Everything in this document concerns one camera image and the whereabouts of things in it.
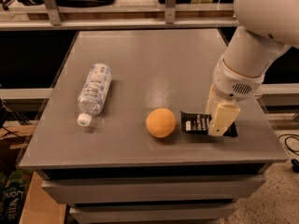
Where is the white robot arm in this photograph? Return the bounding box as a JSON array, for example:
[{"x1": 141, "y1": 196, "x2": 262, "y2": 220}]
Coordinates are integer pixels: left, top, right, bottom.
[{"x1": 206, "y1": 0, "x2": 299, "y2": 136}]

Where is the cardboard box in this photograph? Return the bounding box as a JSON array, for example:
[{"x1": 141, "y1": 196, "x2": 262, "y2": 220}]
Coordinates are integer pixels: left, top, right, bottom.
[{"x1": 20, "y1": 173, "x2": 66, "y2": 224}]

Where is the black cable on floor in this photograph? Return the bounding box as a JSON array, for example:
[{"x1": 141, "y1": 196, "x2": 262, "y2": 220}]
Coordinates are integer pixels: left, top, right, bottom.
[{"x1": 278, "y1": 133, "x2": 299, "y2": 174}]

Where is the clear plastic water bottle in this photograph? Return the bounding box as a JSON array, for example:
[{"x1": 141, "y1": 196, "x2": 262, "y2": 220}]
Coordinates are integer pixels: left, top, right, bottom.
[{"x1": 78, "y1": 63, "x2": 112, "y2": 127}]

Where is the grey drawer cabinet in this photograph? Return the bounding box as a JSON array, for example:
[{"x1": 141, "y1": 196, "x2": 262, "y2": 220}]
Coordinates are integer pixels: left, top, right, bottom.
[{"x1": 21, "y1": 29, "x2": 287, "y2": 224}]

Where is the metal shelf rail frame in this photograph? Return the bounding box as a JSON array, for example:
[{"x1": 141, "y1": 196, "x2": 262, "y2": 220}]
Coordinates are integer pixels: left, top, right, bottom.
[{"x1": 0, "y1": 0, "x2": 238, "y2": 31}]

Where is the orange fruit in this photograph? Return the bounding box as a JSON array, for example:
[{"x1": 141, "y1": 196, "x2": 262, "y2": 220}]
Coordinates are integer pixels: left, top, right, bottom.
[{"x1": 146, "y1": 108, "x2": 177, "y2": 138}]

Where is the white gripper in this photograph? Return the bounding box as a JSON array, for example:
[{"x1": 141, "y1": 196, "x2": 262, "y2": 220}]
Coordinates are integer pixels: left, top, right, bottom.
[{"x1": 206, "y1": 55, "x2": 264, "y2": 135}]

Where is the black rxbar chocolate wrapper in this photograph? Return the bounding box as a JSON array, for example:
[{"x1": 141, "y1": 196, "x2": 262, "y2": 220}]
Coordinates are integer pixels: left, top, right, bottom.
[{"x1": 180, "y1": 111, "x2": 238, "y2": 137}]

